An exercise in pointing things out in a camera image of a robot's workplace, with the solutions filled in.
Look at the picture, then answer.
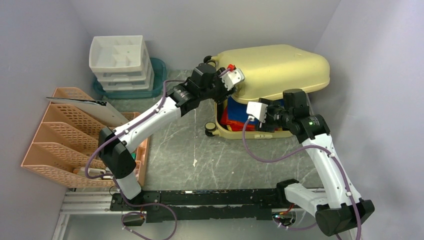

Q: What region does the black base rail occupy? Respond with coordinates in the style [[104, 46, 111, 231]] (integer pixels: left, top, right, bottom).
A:
[[109, 188, 291, 223]]

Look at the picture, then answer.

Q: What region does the red folded cloth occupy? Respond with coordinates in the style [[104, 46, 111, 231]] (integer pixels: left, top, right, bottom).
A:
[[218, 107, 248, 132]]

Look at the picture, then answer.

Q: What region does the blue folded cloth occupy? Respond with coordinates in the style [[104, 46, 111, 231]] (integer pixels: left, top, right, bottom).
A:
[[226, 96, 286, 125]]

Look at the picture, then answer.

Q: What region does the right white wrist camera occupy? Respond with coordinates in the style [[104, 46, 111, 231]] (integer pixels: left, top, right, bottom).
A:
[[246, 101, 271, 123]]

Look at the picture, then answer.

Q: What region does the white plastic drawer unit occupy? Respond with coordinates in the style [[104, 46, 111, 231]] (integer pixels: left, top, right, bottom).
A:
[[89, 35, 155, 92]]

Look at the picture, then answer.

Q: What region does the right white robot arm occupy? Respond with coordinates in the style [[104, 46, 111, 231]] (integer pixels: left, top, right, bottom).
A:
[[255, 89, 375, 240]]

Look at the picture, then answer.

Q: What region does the yellow hard-shell suitcase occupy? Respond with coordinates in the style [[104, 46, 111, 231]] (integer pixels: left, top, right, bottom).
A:
[[204, 44, 330, 140]]

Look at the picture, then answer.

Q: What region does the grey folder in organizer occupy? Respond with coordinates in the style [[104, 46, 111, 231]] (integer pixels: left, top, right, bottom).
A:
[[46, 97, 129, 127]]

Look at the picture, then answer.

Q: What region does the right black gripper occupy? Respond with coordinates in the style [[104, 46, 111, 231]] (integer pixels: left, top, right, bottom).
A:
[[254, 98, 293, 133]]

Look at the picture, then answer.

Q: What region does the purple cable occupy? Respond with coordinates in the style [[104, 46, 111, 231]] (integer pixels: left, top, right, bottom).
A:
[[241, 115, 363, 240], [84, 67, 233, 240]]

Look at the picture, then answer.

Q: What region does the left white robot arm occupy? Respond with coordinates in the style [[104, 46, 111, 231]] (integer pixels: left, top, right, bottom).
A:
[[95, 63, 245, 210]]

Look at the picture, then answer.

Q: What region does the teal plastic bin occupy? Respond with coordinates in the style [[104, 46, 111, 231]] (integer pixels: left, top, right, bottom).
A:
[[92, 57, 168, 100]]

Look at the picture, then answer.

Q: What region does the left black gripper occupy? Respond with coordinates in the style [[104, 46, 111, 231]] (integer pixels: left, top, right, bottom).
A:
[[198, 66, 236, 104]]

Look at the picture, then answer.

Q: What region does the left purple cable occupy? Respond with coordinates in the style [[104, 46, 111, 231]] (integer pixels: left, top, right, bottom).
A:
[[84, 67, 233, 240]]

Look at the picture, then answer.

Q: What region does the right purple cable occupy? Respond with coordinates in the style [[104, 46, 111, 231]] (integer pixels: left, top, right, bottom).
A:
[[241, 115, 363, 240]]

